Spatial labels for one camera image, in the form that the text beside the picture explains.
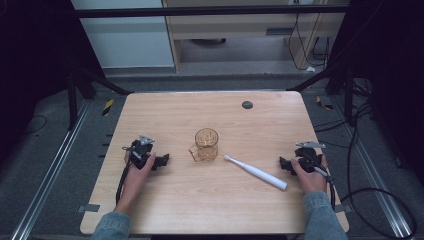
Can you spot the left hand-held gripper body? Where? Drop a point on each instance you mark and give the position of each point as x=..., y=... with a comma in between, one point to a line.
x=140, y=154

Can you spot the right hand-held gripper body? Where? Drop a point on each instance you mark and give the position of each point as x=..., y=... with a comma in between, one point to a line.
x=308, y=156

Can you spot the person's right hand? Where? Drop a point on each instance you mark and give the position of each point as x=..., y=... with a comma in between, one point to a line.
x=311, y=181

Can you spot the person's left hand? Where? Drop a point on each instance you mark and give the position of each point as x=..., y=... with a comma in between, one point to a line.
x=135, y=181

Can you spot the white electric toothbrush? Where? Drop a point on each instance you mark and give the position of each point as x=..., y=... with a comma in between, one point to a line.
x=256, y=172

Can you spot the clear glass mug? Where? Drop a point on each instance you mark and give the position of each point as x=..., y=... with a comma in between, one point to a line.
x=206, y=145

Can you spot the yellow black floor tape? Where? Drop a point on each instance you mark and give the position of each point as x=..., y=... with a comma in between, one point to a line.
x=324, y=104
x=107, y=107

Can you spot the grey round table grommet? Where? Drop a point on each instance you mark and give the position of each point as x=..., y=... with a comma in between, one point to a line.
x=247, y=105

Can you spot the black metal stand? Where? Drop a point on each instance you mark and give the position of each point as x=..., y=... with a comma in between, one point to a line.
x=72, y=100
x=348, y=96

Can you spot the white cabinet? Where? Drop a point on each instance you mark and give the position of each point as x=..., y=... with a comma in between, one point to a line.
x=126, y=40

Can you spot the light wooden desk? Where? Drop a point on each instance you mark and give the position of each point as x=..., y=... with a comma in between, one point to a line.
x=240, y=30

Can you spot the grey table bracket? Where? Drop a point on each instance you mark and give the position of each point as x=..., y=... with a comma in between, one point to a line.
x=343, y=208
x=88, y=208

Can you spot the aluminium floor rail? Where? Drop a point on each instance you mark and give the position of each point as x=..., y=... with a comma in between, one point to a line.
x=373, y=173
x=50, y=173

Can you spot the black horizontal frame bar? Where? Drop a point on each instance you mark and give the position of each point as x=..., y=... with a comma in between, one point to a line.
x=200, y=12

